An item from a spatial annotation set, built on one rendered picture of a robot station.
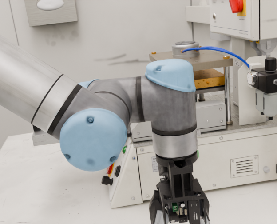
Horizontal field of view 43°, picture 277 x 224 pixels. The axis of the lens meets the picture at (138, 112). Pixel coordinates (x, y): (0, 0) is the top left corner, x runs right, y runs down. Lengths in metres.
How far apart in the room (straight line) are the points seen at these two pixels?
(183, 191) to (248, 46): 0.58
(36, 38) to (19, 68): 2.05
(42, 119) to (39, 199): 0.69
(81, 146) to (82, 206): 0.63
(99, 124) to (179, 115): 0.18
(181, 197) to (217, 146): 0.39
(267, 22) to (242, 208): 0.47
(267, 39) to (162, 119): 0.50
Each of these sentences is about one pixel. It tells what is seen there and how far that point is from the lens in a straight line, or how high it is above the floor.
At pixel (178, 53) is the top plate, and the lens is 1.01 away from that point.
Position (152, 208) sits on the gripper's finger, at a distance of 0.67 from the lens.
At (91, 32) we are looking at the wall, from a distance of 2.46.
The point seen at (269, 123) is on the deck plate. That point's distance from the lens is 1.00.
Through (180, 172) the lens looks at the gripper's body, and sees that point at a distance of 0.57.
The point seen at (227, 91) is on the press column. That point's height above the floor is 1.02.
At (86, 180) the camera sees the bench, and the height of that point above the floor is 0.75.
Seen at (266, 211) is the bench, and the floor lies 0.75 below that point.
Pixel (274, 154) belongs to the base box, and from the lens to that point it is 1.04.
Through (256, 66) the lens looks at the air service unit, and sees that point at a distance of 0.93.
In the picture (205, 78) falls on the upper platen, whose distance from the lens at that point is 0.97.
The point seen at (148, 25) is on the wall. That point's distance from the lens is 2.50.
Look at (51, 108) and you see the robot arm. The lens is 0.43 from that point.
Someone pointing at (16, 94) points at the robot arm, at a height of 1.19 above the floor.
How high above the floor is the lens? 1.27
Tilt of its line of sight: 17 degrees down
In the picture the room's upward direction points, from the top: 6 degrees counter-clockwise
